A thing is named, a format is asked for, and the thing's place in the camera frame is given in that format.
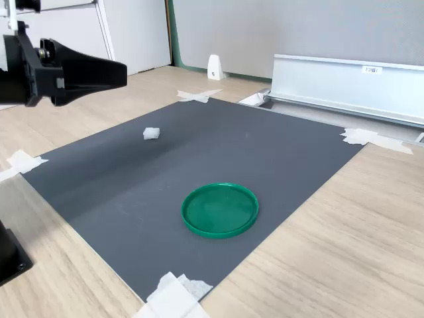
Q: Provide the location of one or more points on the round green lid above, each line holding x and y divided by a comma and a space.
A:
219, 212

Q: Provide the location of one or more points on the white tape cross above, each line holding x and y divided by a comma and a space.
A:
198, 95

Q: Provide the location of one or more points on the small white bracket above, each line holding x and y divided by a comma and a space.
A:
215, 68

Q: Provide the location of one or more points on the white partition panel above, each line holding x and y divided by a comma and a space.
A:
136, 36

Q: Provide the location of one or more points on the dark grey mat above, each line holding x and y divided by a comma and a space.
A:
185, 149

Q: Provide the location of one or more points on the grey partition panel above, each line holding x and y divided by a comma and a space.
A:
281, 30

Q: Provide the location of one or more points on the small white plastic terminal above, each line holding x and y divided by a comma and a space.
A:
151, 133

